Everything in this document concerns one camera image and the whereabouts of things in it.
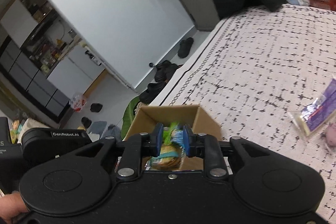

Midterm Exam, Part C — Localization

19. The person's left hand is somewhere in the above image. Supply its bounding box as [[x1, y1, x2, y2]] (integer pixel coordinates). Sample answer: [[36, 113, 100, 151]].
[[0, 192, 30, 224]]

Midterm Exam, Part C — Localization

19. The pair of black slippers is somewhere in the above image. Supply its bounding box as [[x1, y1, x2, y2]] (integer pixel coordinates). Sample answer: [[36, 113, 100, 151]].
[[178, 37, 194, 58]]

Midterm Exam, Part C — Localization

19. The blue floor mat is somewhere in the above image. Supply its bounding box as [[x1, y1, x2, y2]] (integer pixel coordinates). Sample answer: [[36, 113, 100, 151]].
[[88, 121, 107, 139]]

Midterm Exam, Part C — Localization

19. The green plant leaf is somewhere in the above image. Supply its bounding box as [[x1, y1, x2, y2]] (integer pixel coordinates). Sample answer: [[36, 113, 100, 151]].
[[121, 97, 141, 140]]

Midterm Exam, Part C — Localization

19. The purple label cake packet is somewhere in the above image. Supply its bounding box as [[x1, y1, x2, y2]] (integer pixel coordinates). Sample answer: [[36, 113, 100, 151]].
[[287, 77, 336, 138]]

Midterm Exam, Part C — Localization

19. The cluttered kitchen counter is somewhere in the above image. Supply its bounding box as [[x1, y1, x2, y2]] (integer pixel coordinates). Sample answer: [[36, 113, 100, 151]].
[[20, 7, 87, 77]]

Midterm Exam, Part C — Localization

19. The white cabinet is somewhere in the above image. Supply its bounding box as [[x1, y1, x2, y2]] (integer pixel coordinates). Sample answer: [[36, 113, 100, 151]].
[[47, 42, 107, 94]]

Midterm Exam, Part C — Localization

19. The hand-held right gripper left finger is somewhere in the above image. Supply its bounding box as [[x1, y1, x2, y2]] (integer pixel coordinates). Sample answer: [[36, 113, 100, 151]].
[[76, 123, 165, 179]]

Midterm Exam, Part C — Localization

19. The lilac translucent snack packet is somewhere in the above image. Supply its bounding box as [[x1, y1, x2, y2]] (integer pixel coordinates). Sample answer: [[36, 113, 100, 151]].
[[325, 122, 336, 148]]

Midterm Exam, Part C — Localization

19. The white black-patterned bedspread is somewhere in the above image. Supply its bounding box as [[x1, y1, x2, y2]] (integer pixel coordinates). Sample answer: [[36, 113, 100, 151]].
[[160, 4, 336, 224]]

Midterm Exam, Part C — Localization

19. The grey drawer cabinet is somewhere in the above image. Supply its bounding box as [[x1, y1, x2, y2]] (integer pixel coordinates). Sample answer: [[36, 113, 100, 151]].
[[0, 38, 70, 121]]

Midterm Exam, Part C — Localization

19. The cardboard box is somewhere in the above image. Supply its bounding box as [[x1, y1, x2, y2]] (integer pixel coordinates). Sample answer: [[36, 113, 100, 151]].
[[122, 105, 231, 172]]

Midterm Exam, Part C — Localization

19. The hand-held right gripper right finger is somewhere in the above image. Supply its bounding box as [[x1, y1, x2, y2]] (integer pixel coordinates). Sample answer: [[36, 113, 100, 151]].
[[183, 124, 269, 179]]

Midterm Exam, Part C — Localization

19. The teal sandwich biscuit packet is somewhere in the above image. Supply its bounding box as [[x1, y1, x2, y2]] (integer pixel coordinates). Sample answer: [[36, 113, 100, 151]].
[[146, 145, 184, 170]]

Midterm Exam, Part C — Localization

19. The black shoe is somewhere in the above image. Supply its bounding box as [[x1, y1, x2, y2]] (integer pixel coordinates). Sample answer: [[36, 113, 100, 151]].
[[154, 60, 179, 83], [139, 81, 167, 104]]

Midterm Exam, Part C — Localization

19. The blue snack packet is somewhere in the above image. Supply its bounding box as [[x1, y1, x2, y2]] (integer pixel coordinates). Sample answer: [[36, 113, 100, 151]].
[[164, 130, 185, 147]]

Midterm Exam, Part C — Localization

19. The red and white bag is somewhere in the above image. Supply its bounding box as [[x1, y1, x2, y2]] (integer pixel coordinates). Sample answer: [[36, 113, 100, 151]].
[[69, 92, 88, 111]]

